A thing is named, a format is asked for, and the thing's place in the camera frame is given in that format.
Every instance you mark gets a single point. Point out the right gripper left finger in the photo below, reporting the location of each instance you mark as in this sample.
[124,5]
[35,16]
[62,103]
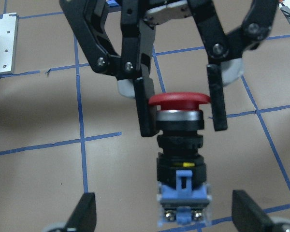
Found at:
[82,219]

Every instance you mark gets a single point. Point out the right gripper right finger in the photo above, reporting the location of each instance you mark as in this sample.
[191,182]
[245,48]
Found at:
[247,216]

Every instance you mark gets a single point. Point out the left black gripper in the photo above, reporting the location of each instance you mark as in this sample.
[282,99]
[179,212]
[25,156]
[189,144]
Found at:
[132,67]

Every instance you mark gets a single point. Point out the red emergency stop button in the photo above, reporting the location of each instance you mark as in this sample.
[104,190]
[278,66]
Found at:
[183,192]

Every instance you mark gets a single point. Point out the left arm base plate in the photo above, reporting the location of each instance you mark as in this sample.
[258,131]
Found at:
[8,39]

